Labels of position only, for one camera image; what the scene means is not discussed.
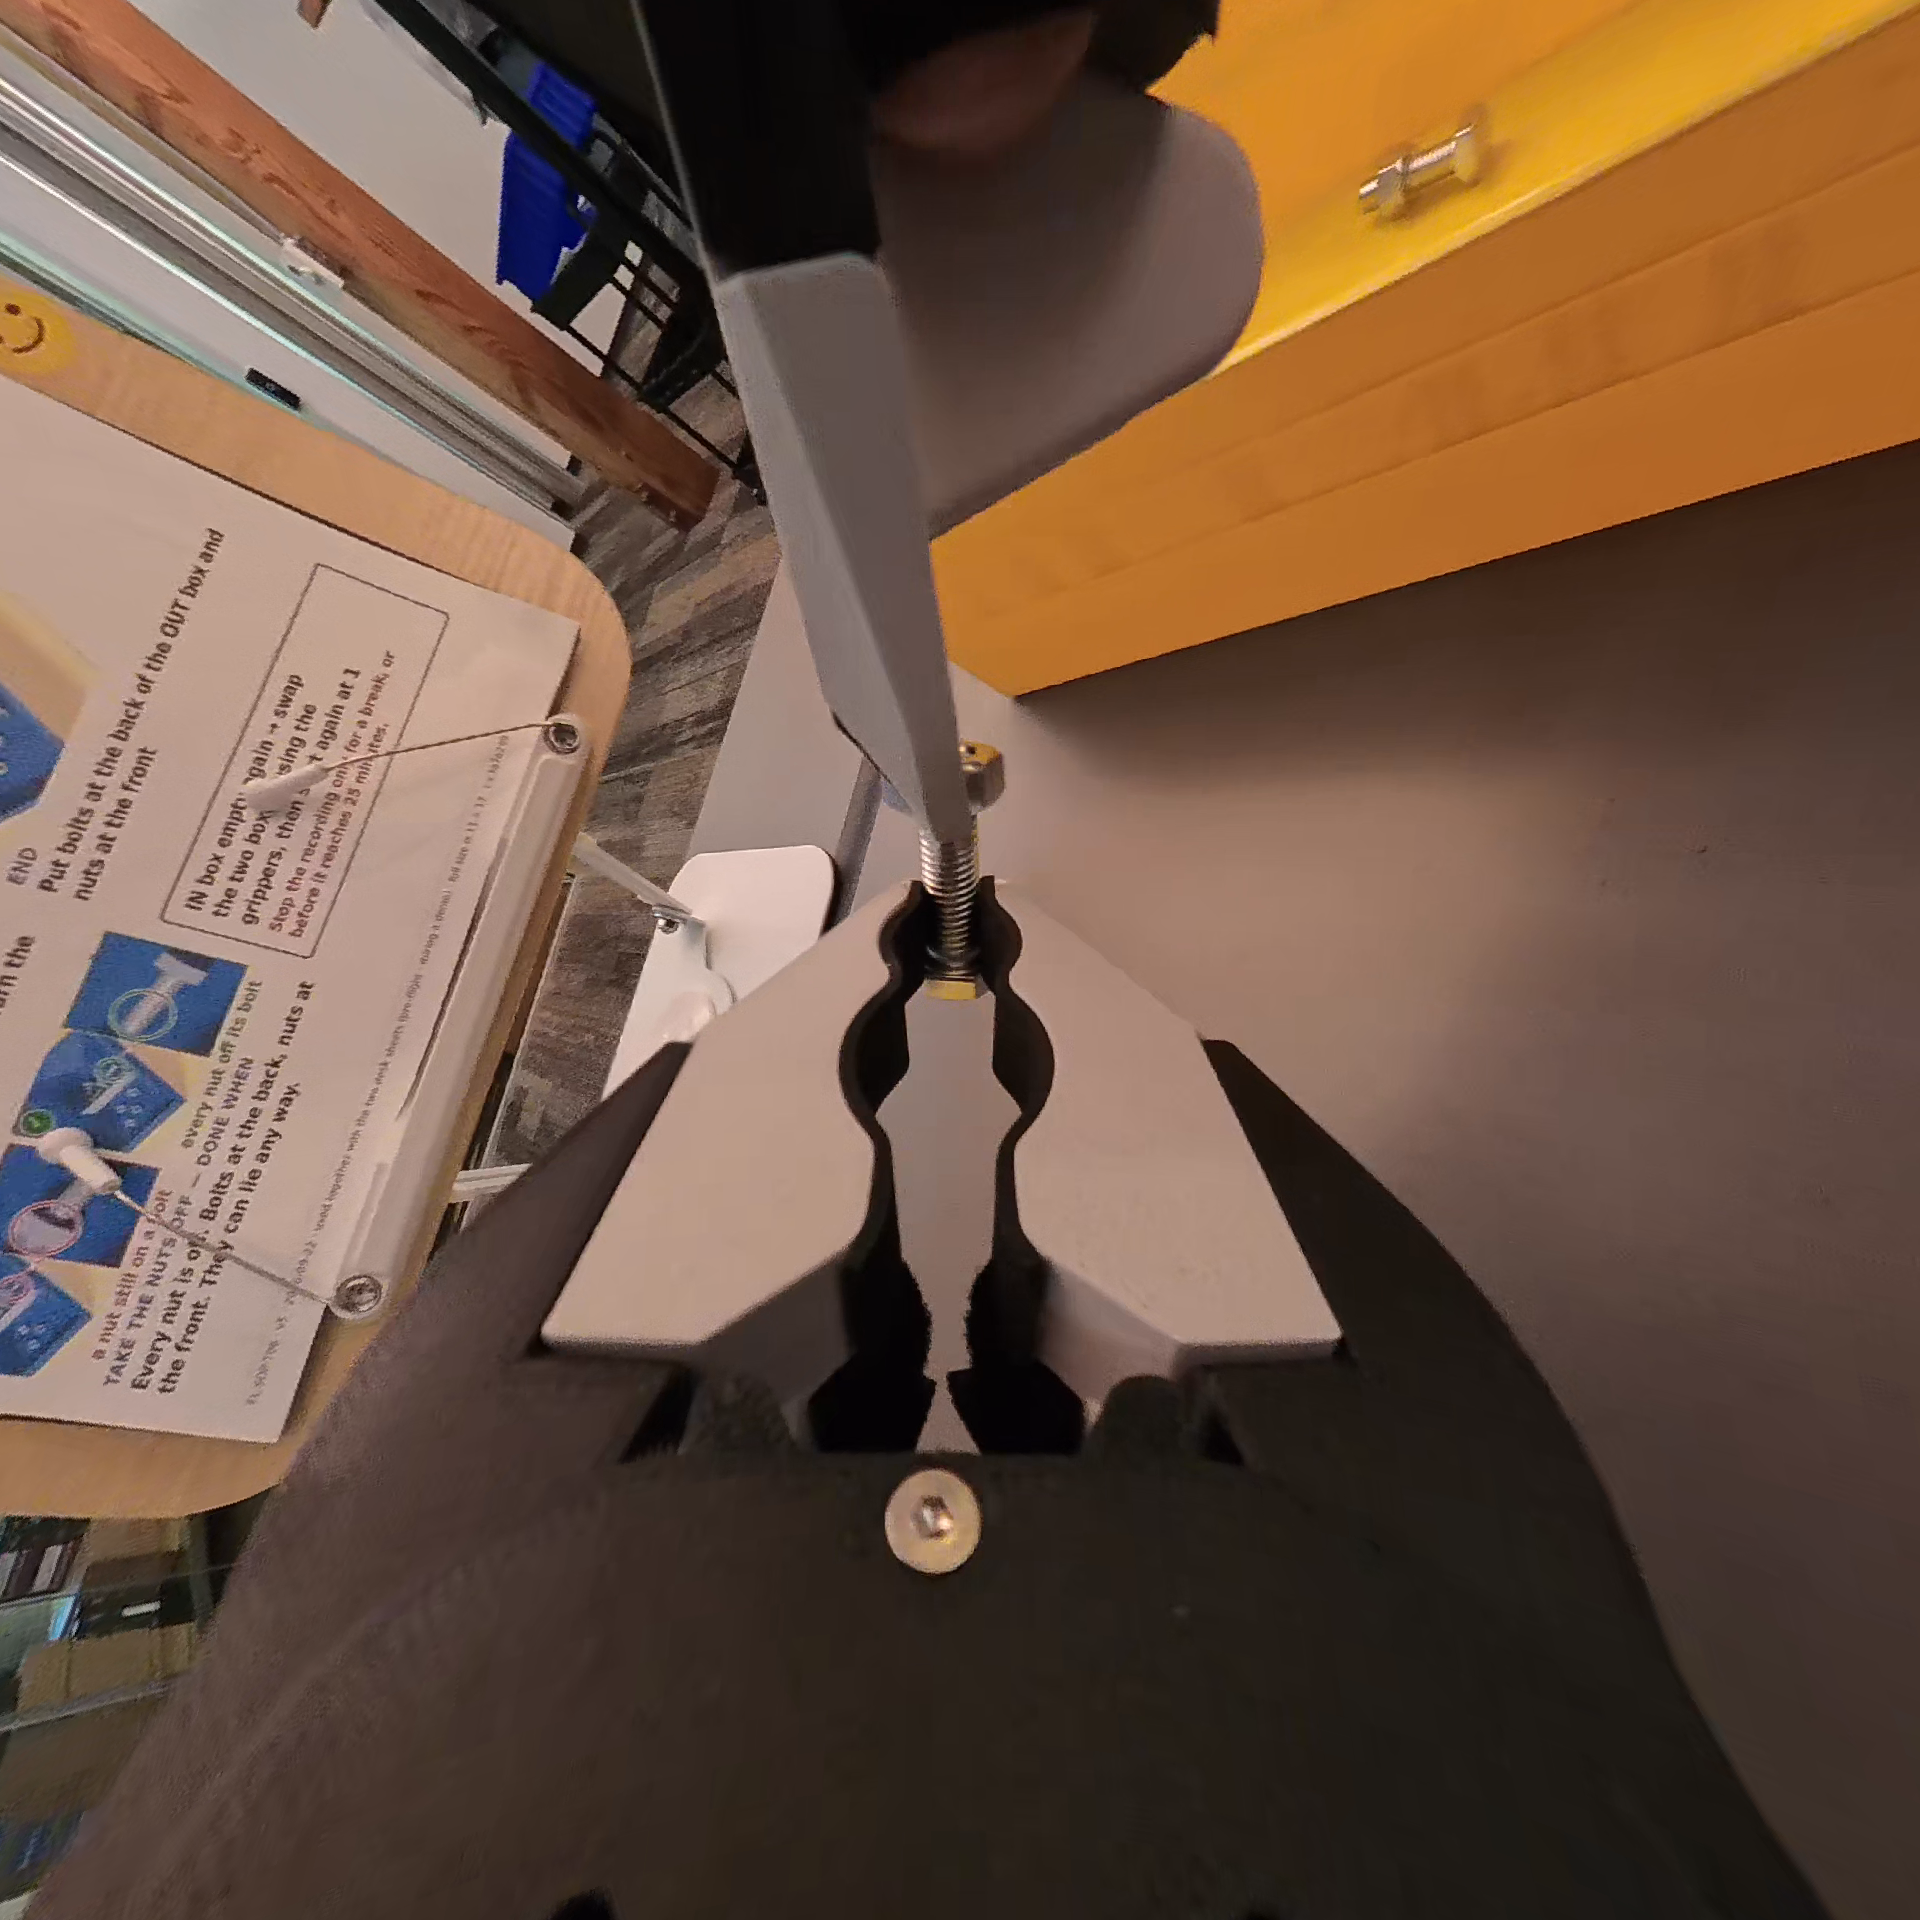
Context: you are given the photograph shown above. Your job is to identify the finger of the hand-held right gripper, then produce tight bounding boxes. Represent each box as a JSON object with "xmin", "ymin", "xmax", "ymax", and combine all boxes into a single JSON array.
[{"xmin": 708, "ymin": 251, "xmax": 980, "ymax": 846}]

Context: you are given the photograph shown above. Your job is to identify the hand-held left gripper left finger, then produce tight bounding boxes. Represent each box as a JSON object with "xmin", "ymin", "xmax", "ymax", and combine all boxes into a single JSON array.
[{"xmin": 536, "ymin": 881, "xmax": 924, "ymax": 1389}]

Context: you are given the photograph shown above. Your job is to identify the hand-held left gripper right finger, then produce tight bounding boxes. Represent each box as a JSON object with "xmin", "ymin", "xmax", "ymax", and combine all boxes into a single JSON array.
[{"xmin": 982, "ymin": 881, "xmax": 1343, "ymax": 1389}]

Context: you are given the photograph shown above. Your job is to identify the yellow plastic bin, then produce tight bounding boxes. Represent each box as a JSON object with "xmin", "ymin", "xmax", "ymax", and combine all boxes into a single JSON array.
[{"xmin": 928, "ymin": 0, "xmax": 1920, "ymax": 699}]

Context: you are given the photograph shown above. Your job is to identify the person's right hand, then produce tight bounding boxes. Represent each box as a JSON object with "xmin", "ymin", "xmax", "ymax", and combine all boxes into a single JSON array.
[{"xmin": 879, "ymin": 20, "xmax": 1093, "ymax": 153}]

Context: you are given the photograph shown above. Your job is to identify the blue storage bins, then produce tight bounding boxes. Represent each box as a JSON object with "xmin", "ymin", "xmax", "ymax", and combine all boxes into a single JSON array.
[{"xmin": 495, "ymin": 76, "xmax": 598, "ymax": 296}]

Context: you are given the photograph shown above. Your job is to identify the white stand base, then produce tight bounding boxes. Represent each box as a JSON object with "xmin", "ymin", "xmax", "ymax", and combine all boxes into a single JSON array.
[{"xmin": 568, "ymin": 832, "xmax": 836, "ymax": 1103}]

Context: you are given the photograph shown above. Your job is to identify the wooden beam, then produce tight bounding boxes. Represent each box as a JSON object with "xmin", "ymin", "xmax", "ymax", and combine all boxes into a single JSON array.
[{"xmin": 30, "ymin": 0, "xmax": 725, "ymax": 531}]

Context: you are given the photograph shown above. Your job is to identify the printed instruction sheet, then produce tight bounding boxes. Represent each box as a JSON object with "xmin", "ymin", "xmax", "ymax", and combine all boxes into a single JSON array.
[{"xmin": 0, "ymin": 367, "xmax": 588, "ymax": 1444}]

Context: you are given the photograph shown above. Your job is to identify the wooden display board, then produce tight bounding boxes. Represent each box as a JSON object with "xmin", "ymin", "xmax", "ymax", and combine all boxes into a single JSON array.
[{"xmin": 0, "ymin": 263, "xmax": 635, "ymax": 1519}]

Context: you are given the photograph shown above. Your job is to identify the black wire rack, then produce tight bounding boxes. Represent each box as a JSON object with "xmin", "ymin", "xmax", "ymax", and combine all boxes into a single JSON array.
[{"xmin": 367, "ymin": 0, "xmax": 759, "ymax": 488}]

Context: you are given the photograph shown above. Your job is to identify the aluminium rail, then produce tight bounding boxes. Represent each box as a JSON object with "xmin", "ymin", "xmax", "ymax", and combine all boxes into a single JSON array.
[{"xmin": 0, "ymin": 65, "xmax": 584, "ymax": 523}]

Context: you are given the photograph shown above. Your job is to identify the thin cord with white stopper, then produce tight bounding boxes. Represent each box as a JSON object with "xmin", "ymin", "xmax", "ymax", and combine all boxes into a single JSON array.
[
  {"xmin": 240, "ymin": 724, "xmax": 584, "ymax": 807},
  {"xmin": 37, "ymin": 1129, "xmax": 366, "ymax": 1302}
]

